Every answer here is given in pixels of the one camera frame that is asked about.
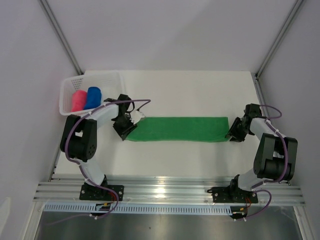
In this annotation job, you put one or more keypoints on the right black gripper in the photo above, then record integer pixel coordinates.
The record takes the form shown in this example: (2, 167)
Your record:
(236, 137)

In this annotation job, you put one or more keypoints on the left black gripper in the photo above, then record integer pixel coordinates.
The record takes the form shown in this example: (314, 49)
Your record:
(124, 132)

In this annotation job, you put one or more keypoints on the green towel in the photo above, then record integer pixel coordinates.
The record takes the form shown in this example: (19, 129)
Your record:
(190, 129)

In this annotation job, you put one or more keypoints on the blue towel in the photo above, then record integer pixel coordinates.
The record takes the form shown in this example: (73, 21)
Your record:
(93, 98)

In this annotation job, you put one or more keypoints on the red towel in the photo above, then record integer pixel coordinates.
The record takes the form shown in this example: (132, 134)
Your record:
(78, 101)

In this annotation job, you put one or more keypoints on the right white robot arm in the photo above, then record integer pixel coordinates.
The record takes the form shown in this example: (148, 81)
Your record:
(275, 158)

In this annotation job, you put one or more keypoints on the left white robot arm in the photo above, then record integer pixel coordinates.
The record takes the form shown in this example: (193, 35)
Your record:
(80, 136)

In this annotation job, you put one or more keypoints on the white perforated plastic basket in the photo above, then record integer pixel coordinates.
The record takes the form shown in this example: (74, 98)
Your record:
(110, 83)

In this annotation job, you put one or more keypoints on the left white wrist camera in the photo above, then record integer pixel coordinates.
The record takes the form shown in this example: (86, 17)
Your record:
(136, 116)

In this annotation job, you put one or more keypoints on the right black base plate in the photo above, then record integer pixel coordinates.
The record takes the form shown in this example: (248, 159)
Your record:
(232, 195)

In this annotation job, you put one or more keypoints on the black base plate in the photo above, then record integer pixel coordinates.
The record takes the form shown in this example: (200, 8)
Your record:
(92, 193)
(232, 195)

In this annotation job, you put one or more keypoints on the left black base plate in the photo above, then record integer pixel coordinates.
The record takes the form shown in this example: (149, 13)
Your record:
(92, 193)

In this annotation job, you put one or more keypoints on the aluminium mounting rail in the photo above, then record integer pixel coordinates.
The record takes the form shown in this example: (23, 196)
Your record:
(160, 190)

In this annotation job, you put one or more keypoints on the white slotted cable duct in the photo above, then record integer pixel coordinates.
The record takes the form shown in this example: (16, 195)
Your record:
(122, 208)

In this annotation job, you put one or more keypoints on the right aluminium frame post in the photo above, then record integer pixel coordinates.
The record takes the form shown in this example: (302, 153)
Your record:
(280, 36)

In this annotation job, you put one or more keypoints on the aluminium frame post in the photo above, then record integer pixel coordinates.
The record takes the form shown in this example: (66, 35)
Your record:
(280, 36)
(57, 29)

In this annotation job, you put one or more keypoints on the left aluminium frame post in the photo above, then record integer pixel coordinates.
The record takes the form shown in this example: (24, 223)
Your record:
(57, 29)

